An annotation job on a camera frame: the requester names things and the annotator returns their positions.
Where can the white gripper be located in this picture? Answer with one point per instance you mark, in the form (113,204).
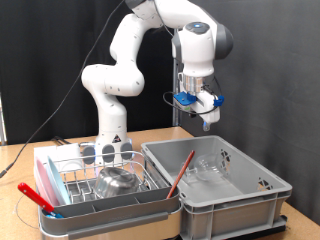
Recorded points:
(208,108)

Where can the clear wine glass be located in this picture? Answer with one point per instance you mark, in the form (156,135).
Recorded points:
(210,166)

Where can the stainless steel bowl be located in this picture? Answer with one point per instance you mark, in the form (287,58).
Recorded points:
(116,183)

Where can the light blue plate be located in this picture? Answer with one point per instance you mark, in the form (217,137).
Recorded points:
(59,183)

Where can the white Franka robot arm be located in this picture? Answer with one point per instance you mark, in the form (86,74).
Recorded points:
(113,80)

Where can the vertical metal pole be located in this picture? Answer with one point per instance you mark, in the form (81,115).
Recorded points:
(175,116)

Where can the dark grey backdrop curtain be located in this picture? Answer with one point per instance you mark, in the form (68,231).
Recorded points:
(283,100)

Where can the grey plastic crate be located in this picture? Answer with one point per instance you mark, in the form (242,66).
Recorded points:
(233,213)

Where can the white box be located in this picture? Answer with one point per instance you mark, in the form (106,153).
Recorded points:
(63,151)

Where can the pink plate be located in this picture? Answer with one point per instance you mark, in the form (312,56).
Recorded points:
(43,186)

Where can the black backdrop curtain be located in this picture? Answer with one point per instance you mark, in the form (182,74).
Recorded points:
(20,50)

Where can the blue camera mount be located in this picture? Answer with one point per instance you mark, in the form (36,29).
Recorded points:
(185,97)

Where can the light metal frame post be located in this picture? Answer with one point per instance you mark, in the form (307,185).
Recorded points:
(2,126)

